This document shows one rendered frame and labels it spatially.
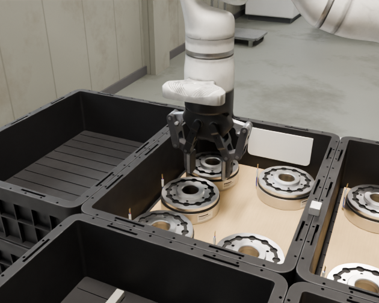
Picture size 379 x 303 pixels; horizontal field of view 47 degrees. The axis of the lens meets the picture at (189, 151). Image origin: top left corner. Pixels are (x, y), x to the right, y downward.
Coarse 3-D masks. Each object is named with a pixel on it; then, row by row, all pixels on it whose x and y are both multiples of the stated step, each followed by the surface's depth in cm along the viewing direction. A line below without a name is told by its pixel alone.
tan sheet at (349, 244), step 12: (336, 216) 75; (336, 228) 72; (348, 228) 72; (360, 228) 72; (336, 240) 69; (348, 240) 69; (360, 240) 69; (372, 240) 69; (336, 252) 67; (348, 252) 67; (360, 252) 67; (372, 252) 67; (324, 264) 65; (336, 264) 65; (372, 264) 65
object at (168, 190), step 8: (168, 184) 78; (176, 184) 78; (200, 184) 78; (208, 184) 78; (168, 192) 76; (208, 192) 76; (216, 192) 76; (168, 200) 74; (176, 200) 74; (184, 200) 74; (192, 200) 74; (200, 200) 74; (208, 200) 74; (216, 200) 74; (176, 208) 72; (184, 208) 72; (192, 208) 72; (200, 208) 72
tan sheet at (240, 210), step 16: (240, 176) 86; (224, 192) 81; (240, 192) 81; (256, 192) 81; (160, 208) 77; (224, 208) 77; (240, 208) 77; (256, 208) 77; (272, 208) 77; (208, 224) 73; (224, 224) 73; (240, 224) 73; (256, 224) 73; (272, 224) 73; (288, 224) 73; (208, 240) 69; (288, 240) 69
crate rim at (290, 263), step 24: (240, 120) 87; (336, 144) 77; (96, 192) 63; (312, 192) 63; (96, 216) 58; (120, 216) 58; (312, 216) 58; (192, 240) 54; (264, 264) 50; (288, 264) 50
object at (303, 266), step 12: (372, 144) 77; (336, 156) 73; (336, 168) 70; (336, 180) 67; (324, 192) 63; (324, 204) 61; (324, 216) 58; (312, 228) 56; (312, 240) 56; (312, 252) 52; (300, 264) 50; (300, 276) 49; (312, 276) 49; (336, 288) 47; (348, 288) 47; (360, 288) 47; (372, 300) 46
